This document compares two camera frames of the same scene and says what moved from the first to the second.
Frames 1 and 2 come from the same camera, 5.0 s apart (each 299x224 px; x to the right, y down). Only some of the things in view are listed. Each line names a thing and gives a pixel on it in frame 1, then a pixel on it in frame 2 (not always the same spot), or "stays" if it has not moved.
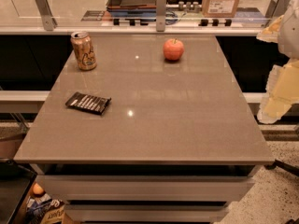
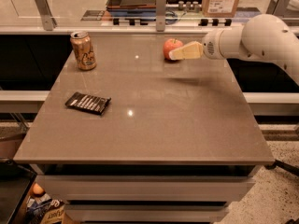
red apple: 173,49 stays
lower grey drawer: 144,213 stays
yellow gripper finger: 281,92 → 194,49
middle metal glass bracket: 161,10 stays
